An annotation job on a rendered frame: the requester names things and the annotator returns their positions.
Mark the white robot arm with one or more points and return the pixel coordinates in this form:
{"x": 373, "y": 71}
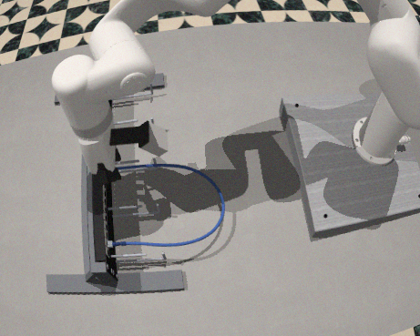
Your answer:
{"x": 121, "y": 67}

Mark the blue cable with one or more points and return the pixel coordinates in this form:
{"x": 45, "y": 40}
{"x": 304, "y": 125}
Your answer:
{"x": 124, "y": 243}

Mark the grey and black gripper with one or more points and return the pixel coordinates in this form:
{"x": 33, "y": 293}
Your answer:
{"x": 99, "y": 154}

